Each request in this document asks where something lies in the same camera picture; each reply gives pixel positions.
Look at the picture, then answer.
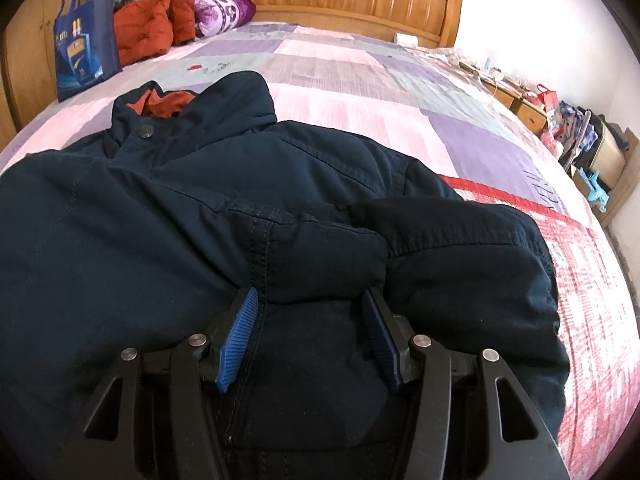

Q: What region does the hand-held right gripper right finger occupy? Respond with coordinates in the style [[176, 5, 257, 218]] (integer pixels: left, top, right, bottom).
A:
[[360, 287, 571, 480]]

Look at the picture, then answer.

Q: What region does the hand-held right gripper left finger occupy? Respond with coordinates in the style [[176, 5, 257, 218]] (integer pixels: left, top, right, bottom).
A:
[[55, 285, 260, 480]]

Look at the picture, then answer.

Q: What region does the navy padded jacket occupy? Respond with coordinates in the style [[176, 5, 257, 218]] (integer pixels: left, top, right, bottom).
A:
[[0, 71, 572, 480]]

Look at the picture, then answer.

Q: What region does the pile of colourful clothes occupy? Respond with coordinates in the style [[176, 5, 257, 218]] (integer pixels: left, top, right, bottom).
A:
[[545, 100, 601, 171]]

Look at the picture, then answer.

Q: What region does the red checked blanket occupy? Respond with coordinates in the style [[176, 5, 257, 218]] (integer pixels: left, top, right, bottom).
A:
[[437, 175, 640, 478]]

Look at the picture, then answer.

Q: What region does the turquoise plastic item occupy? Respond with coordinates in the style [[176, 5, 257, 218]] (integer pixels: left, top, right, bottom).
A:
[[575, 167, 611, 213]]

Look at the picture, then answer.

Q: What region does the wooden nightstand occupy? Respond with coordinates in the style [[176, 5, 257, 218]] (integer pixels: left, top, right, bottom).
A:
[[480, 72, 551, 136]]

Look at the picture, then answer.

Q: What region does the beige suitcase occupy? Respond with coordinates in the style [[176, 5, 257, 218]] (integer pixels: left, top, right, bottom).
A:
[[587, 120, 628, 191]]

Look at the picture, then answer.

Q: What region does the blue shopping bag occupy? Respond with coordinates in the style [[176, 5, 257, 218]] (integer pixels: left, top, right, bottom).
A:
[[53, 0, 123, 103]]

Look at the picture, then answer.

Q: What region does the orange padded jacket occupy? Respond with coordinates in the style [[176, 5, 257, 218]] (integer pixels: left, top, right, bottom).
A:
[[112, 0, 203, 67]]

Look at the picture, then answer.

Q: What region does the purple floral pillow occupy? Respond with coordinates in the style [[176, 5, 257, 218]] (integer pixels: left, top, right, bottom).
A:
[[194, 0, 257, 38]]

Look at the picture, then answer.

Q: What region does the wooden wardrobe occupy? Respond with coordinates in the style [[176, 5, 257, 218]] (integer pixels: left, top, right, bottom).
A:
[[0, 0, 83, 133]]

